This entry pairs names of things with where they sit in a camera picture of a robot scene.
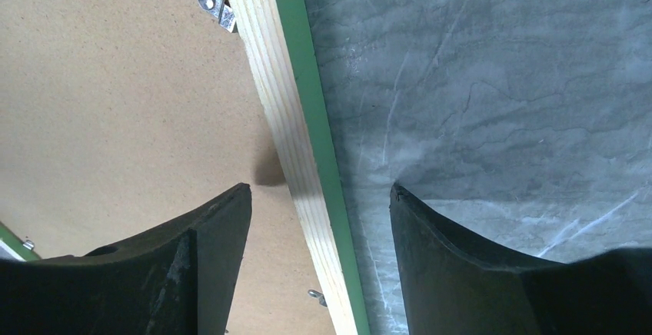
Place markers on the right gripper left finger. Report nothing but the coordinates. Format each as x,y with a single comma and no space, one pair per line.
176,278

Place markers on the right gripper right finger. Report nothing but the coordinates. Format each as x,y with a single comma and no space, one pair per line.
454,281

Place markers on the brown backing board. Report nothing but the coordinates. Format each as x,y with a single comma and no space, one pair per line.
127,108

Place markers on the wooden picture frame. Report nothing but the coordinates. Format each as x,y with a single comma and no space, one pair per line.
300,144

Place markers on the lower metal turn clip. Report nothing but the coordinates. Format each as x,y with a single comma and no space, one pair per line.
318,296

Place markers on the bottom edge metal turn clip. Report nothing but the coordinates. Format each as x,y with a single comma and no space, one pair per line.
28,244

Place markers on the upper metal turn clip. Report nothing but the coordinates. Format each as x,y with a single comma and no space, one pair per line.
222,12

